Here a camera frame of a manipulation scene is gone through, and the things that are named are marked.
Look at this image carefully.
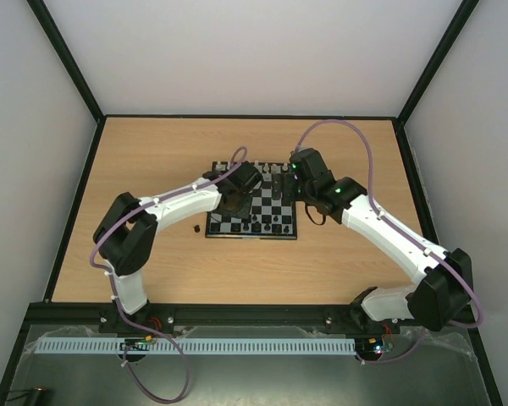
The black king chess piece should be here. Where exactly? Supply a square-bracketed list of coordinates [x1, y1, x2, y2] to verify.
[252, 222, 262, 233]

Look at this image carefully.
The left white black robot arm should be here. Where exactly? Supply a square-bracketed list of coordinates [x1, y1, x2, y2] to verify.
[90, 161, 262, 315]

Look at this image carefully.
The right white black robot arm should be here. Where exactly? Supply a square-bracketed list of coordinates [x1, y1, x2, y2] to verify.
[283, 147, 473, 332]

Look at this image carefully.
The black and grey chessboard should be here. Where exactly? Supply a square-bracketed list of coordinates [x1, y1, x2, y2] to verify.
[205, 162, 298, 240]

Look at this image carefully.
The black enclosure frame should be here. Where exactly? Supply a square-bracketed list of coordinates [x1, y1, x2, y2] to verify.
[0, 0, 503, 405]

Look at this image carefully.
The black aluminium mounting rail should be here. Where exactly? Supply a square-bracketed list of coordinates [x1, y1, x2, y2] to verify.
[99, 303, 401, 335]

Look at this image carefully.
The light blue slotted cable duct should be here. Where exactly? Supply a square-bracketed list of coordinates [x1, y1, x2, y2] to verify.
[34, 337, 356, 356]

